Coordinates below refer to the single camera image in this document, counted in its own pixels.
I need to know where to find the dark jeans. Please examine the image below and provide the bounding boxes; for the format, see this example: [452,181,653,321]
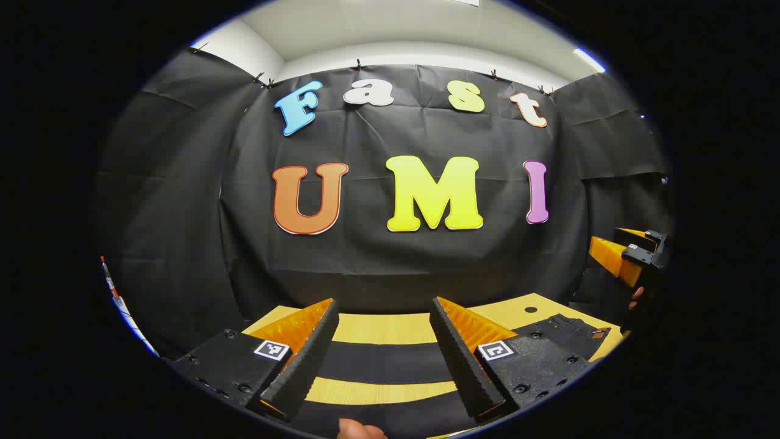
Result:
[286,314,612,438]

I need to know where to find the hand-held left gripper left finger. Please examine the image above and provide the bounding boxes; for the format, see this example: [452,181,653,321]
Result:
[166,298,340,423]

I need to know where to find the red and white pole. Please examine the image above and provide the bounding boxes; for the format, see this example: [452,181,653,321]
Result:
[99,256,159,357]

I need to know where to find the black backdrop cloth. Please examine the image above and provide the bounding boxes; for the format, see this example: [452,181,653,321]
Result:
[94,46,674,360]

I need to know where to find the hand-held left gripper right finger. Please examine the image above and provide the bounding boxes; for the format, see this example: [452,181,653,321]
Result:
[429,296,593,423]

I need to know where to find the ceiling light strip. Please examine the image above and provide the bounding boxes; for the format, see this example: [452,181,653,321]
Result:
[573,48,607,74]

